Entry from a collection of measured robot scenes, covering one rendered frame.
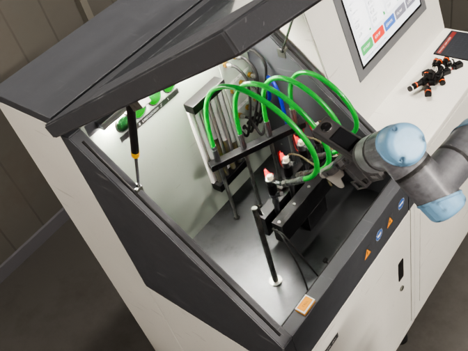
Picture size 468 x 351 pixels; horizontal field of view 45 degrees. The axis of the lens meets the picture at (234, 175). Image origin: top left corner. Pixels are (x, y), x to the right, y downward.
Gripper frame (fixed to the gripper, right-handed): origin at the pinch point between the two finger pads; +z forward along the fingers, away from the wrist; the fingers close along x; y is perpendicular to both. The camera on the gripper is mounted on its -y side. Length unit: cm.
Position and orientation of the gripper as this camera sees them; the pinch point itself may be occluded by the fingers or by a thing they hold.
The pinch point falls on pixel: (331, 160)
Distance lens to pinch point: 132.5
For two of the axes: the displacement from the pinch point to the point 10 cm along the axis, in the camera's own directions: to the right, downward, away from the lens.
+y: 7.2, 7.0, 0.4
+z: -1.5, 1.0, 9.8
